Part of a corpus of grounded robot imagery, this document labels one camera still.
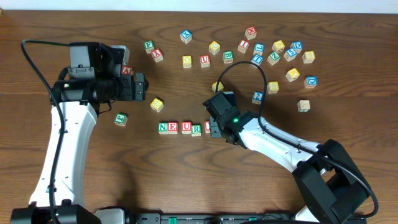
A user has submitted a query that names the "red i block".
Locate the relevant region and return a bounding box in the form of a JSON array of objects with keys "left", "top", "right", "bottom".
[
  {"left": 204, "top": 121, "right": 211, "bottom": 134},
  {"left": 238, "top": 40, "right": 249, "bottom": 54}
]

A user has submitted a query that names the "green R wooden block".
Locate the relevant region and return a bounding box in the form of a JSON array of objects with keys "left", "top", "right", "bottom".
[{"left": 191, "top": 124, "right": 201, "bottom": 137}]

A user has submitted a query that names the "red u block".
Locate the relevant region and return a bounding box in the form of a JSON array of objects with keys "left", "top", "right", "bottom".
[
  {"left": 182, "top": 121, "right": 192, "bottom": 134},
  {"left": 200, "top": 55, "right": 211, "bottom": 68}
]

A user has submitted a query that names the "red E wooden block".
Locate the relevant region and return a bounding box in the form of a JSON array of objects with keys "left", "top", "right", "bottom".
[{"left": 167, "top": 122, "right": 178, "bottom": 134}]

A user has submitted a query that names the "green N wooden block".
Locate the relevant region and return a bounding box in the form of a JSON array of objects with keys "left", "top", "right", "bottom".
[{"left": 158, "top": 123, "right": 168, "bottom": 134}]

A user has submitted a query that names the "yellow S wooden block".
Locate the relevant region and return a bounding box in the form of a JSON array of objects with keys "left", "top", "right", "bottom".
[{"left": 267, "top": 81, "right": 279, "bottom": 94}]

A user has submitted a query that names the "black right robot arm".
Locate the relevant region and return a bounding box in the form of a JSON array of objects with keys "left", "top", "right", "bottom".
[{"left": 203, "top": 92, "right": 374, "bottom": 223}]

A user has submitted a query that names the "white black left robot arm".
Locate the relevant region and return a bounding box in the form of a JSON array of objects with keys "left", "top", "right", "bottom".
[{"left": 10, "top": 42, "right": 149, "bottom": 223}]

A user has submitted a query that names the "red A wooden block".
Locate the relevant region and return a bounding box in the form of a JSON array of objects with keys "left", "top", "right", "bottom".
[{"left": 121, "top": 65, "right": 134, "bottom": 75}]

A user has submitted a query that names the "yellow G wooden block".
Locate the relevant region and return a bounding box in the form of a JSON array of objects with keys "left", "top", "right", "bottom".
[{"left": 150, "top": 98, "right": 164, "bottom": 113}]

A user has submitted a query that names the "red X wooden block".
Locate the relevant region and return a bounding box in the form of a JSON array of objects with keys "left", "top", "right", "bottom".
[{"left": 151, "top": 49, "right": 164, "bottom": 63}]

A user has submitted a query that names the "green F wooden block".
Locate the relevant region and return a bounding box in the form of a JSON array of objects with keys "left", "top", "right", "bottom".
[{"left": 144, "top": 40, "right": 155, "bottom": 54}]

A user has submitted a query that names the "green J wooden block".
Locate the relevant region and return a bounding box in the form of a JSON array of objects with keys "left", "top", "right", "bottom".
[{"left": 114, "top": 113, "right": 128, "bottom": 126}]

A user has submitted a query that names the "yellow Q wooden block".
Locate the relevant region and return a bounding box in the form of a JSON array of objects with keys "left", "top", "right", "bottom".
[{"left": 211, "top": 82, "right": 224, "bottom": 93}]

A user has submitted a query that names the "yellow block left middle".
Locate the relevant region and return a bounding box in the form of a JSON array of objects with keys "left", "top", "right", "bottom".
[{"left": 182, "top": 55, "right": 192, "bottom": 68}]

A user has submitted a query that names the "blue 2 wooden block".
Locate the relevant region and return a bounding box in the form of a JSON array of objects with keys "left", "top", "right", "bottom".
[{"left": 252, "top": 91, "right": 263, "bottom": 105}]

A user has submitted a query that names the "blue X wooden block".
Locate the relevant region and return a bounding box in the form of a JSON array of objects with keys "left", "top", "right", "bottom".
[{"left": 180, "top": 29, "right": 192, "bottom": 44}]

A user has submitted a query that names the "green B wooden block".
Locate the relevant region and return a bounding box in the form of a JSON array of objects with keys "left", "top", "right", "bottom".
[{"left": 223, "top": 50, "right": 234, "bottom": 63}]

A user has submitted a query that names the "yellow block upper centre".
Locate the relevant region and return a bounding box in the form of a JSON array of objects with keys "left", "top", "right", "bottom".
[{"left": 208, "top": 40, "right": 221, "bottom": 55}]

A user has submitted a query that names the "blue T wooden block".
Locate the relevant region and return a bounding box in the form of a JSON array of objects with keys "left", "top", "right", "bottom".
[{"left": 251, "top": 54, "right": 264, "bottom": 66}]

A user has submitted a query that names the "green Z wooden block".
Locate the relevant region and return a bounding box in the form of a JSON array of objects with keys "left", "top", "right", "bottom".
[{"left": 267, "top": 52, "right": 280, "bottom": 65}]

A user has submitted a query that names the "blue L wooden block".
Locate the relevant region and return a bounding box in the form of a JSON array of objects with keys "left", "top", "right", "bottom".
[{"left": 253, "top": 43, "right": 265, "bottom": 56}]

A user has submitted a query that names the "yellow K wooden block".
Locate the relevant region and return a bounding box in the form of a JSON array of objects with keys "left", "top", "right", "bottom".
[{"left": 285, "top": 68, "right": 300, "bottom": 82}]

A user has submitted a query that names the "red block far top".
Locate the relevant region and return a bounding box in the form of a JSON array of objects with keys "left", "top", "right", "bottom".
[{"left": 245, "top": 26, "right": 257, "bottom": 40}]

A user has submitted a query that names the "yellow block upper right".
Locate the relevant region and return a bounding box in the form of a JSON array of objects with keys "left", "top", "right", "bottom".
[{"left": 272, "top": 40, "right": 285, "bottom": 54}]

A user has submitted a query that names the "blue D block lower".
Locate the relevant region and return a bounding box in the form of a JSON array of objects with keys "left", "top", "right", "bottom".
[{"left": 304, "top": 76, "right": 318, "bottom": 89}]

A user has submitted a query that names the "blue d block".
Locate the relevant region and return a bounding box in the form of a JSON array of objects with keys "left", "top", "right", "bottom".
[
  {"left": 304, "top": 76, "right": 318, "bottom": 89},
  {"left": 290, "top": 41, "right": 303, "bottom": 54}
]

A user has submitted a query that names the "blue 5 wooden block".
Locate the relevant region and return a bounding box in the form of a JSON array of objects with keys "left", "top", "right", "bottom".
[{"left": 284, "top": 48, "right": 297, "bottom": 62}]

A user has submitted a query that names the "blue D block upper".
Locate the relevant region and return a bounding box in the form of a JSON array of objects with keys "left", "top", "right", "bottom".
[{"left": 290, "top": 41, "right": 303, "bottom": 54}]

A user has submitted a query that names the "yellow 8 wooden block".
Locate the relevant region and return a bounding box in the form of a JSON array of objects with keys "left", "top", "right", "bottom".
[{"left": 302, "top": 51, "right": 316, "bottom": 64}]

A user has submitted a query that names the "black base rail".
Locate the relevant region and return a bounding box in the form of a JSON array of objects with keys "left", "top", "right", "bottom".
[{"left": 93, "top": 212, "right": 367, "bottom": 224}]

